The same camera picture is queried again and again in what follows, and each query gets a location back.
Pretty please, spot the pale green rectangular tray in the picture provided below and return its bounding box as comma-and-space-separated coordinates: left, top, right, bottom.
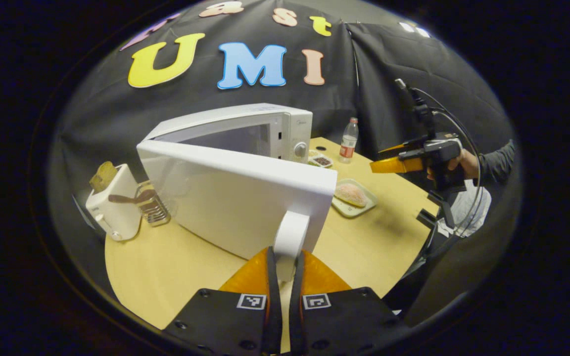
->
332, 178, 379, 219

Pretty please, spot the divided dish of beans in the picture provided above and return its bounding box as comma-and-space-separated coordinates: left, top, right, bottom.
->
308, 150, 334, 169

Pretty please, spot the person's light clothing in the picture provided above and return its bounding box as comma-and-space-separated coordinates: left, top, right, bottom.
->
437, 179, 492, 239

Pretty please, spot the black backdrop cloth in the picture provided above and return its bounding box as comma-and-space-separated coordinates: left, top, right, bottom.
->
49, 0, 517, 270

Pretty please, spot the white microwave oven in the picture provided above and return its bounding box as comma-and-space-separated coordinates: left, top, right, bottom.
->
137, 103, 339, 283

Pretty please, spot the ceiling light panel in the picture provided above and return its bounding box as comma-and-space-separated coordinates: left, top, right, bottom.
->
399, 22, 432, 40

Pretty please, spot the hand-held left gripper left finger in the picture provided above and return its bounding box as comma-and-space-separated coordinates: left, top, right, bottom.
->
164, 246, 284, 355

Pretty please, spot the black metal bracket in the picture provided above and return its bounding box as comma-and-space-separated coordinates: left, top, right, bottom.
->
416, 190, 457, 229

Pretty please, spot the white toaster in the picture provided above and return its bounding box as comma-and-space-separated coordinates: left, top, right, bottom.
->
86, 163, 143, 242

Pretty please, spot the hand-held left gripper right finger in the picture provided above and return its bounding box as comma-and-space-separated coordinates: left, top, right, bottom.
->
289, 250, 405, 355

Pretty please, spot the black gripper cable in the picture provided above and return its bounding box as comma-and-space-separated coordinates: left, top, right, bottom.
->
409, 87, 484, 239

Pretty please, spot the small metal wire rack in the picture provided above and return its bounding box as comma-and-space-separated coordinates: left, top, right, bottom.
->
136, 181, 171, 227

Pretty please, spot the brown bread slice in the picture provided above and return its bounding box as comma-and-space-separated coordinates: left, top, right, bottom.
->
90, 161, 119, 194

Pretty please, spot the clear plastic water bottle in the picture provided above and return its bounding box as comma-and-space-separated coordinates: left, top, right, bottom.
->
339, 117, 360, 164

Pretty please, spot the brown wooden spoon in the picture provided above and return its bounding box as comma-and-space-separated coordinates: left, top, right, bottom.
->
108, 189, 157, 205

